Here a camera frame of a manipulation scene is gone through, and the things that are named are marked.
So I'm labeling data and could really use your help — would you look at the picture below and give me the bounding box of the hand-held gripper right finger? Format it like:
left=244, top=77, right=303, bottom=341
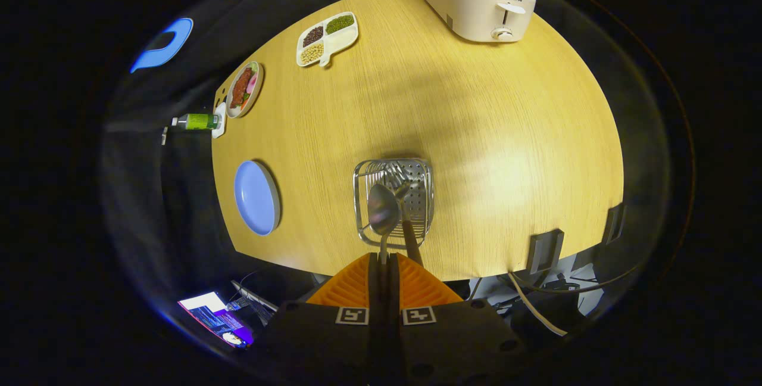
left=388, top=253, right=528, bottom=386

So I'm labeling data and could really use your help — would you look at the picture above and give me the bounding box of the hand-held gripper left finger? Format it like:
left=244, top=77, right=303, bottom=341
left=256, top=253, right=386, bottom=386

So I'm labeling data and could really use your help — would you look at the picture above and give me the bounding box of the metal spoon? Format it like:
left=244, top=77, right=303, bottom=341
left=367, top=183, right=401, bottom=265

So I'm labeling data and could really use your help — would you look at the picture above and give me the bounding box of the open laptop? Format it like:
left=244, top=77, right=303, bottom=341
left=177, top=280, right=279, bottom=349

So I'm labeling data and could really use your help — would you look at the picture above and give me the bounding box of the black table clamp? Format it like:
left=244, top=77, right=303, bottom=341
left=526, top=229, right=566, bottom=275
left=604, top=202, right=627, bottom=245

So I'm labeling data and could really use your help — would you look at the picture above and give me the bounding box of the blue plate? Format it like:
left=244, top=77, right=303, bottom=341
left=233, top=160, right=282, bottom=237

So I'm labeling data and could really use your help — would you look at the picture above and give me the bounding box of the white square coaster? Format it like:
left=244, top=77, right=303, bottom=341
left=212, top=101, right=228, bottom=139

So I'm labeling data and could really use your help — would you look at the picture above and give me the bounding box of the green label plastic bottle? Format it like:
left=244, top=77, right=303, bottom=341
left=171, top=113, right=220, bottom=131

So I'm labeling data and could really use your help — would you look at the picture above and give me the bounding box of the plate of sliced food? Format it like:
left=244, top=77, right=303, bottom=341
left=226, top=61, right=264, bottom=119

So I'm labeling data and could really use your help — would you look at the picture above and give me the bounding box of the white divided tray of beans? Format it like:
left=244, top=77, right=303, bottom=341
left=296, top=11, right=360, bottom=69

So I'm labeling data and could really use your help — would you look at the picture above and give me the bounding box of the white toaster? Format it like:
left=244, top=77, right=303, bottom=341
left=408, top=0, right=537, bottom=43

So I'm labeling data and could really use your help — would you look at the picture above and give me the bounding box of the white cable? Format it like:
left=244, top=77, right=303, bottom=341
left=507, top=269, right=570, bottom=338

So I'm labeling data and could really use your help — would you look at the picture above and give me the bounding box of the metal wire cutlery rack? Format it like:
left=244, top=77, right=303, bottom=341
left=352, top=158, right=435, bottom=250

